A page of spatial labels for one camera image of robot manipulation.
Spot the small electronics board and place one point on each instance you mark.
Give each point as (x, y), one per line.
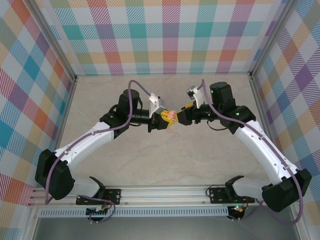
(237, 209)
(97, 212)

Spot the aluminium frame post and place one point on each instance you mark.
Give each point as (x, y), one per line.
(53, 40)
(273, 37)

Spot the grey metal shelf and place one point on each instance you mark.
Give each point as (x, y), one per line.
(162, 230)

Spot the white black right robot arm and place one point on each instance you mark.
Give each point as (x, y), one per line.
(260, 147)

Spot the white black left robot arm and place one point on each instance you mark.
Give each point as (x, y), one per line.
(82, 140)

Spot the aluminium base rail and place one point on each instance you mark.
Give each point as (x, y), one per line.
(162, 195)

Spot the aluminium frame side rail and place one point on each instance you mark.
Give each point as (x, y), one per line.
(68, 105)
(261, 106)

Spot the pink earbud charging case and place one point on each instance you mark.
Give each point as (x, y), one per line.
(172, 115)

